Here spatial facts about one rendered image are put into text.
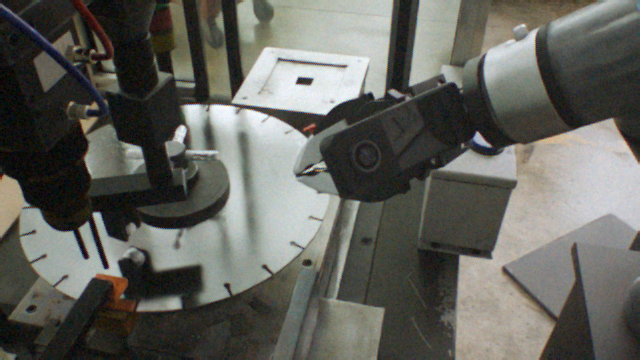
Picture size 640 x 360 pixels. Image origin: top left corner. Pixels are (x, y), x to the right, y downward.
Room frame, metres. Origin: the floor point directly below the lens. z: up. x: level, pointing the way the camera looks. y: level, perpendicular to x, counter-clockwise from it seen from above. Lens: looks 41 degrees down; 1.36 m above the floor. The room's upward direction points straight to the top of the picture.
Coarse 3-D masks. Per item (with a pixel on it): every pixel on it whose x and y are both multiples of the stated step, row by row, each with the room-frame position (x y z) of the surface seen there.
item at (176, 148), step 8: (184, 128) 0.51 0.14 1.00; (176, 136) 0.49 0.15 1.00; (168, 144) 0.47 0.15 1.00; (176, 144) 0.47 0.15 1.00; (128, 152) 0.47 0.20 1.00; (136, 152) 0.47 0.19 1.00; (176, 152) 0.46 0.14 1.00; (184, 152) 0.46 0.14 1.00; (192, 152) 0.46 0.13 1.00; (200, 152) 0.46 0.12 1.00; (208, 152) 0.46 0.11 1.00; (216, 152) 0.47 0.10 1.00; (176, 160) 0.45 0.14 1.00; (184, 160) 0.46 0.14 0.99; (192, 160) 0.46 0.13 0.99; (200, 160) 0.46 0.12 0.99; (208, 160) 0.46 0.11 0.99; (216, 160) 0.46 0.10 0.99; (176, 168) 0.45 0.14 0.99; (184, 168) 0.46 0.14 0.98
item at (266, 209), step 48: (96, 144) 0.55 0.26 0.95; (192, 144) 0.55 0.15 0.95; (240, 144) 0.54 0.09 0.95; (288, 144) 0.54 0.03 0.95; (240, 192) 0.46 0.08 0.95; (288, 192) 0.46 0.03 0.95; (48, 240) 0.39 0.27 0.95; (144, 240) 0.39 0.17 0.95; (192, 240) 0.39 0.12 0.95; (240, 240) 0.39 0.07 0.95; (288, 240) 0.39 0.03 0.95; (144, 288) 0.33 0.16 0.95; (192, 288) 0.33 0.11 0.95; (240, 288) 0.33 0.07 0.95
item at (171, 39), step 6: (168, 30) 0.75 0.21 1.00; (174, 30) 0.77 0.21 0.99; (156, 36) 0.74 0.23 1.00; (162, 36) 0.74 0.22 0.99; (168, 36) 0.75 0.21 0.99; (174, 36) 0.76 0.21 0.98; (156, 42) 0.74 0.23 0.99; (162, 42) 0.74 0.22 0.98; (168, 42) 0.75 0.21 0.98; (174, 42) 0.76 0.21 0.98; (156, 48) 0.74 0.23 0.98; (162, 48) 0.74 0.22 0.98; (168, 48) 0.74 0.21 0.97; (174, 48) 0.75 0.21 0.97
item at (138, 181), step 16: (144, 160) 0.38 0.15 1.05; (160, 160) 0.38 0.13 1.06; (112, 176) 0.39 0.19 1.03; (128, 176) 0.39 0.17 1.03; (144, 176) 0.39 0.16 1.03; (160, 176) 0.38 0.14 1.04; (176, 176) 0.39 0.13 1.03; (96, 192) 0.37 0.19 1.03; (112, 192) 0.37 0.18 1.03; (128, 192) 0.37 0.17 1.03; (144, 192) 0.38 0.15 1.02; (160, 192) 0.38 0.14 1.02; (176, 192) 0.38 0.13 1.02; (96, 208) 0.37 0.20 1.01; (112, 208) 0.37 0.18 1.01; (128, 208) 0.39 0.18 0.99; (112, 224) 0.37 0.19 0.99
